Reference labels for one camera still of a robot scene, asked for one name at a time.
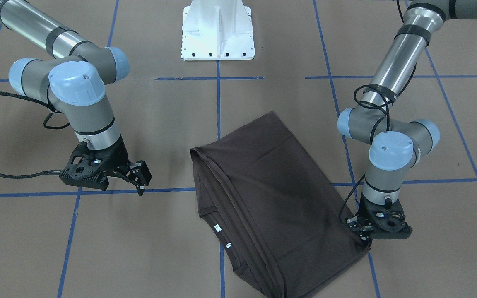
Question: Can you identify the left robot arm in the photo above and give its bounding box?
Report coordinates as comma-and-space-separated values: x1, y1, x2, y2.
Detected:
337, 0, 477, 246

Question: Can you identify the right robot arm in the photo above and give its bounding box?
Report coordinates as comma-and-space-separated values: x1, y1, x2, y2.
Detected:
0, 0, 152, 195

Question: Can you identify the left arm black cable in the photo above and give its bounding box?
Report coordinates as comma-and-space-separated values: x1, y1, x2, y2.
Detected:
338, 83, 398, 224

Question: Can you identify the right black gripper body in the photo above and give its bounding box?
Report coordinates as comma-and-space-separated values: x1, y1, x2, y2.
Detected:
82, 136, 131, 178

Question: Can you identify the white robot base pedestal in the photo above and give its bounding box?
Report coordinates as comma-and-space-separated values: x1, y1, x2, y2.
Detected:
181, 0, 255, 61

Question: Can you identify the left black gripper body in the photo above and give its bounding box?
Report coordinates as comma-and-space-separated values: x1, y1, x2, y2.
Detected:
357, 198, 407, 234

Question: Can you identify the dark brown t-shirt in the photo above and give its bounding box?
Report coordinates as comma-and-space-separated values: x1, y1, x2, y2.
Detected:
190, 112, 369, 298

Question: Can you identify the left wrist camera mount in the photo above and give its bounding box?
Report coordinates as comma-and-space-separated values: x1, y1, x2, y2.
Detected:
371, 210, 413, 239

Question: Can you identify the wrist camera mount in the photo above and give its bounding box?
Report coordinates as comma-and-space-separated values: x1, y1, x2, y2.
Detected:
371, 210, 413, 239
59, 141, 108, 191

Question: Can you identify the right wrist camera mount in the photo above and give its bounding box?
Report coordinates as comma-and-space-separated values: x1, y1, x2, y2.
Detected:
59, 141, 108, 191

